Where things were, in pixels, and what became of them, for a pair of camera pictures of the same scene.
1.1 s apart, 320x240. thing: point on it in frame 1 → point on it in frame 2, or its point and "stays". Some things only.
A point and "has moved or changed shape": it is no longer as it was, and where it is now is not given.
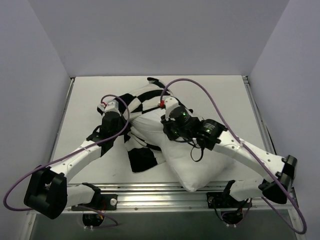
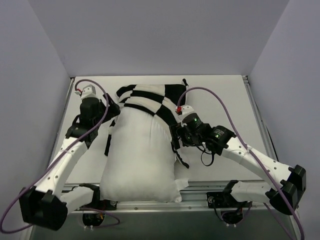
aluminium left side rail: [62, 118] stays
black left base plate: [107, 202] stays
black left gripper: [110, 120] → [110, 108]
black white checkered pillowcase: [144, 153] has moved or changed shape
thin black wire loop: [203, 149] → [201, 157]
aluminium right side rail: [265, 136] stays
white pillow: [197, 167] → [140, 164]
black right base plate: [216, 199] stays
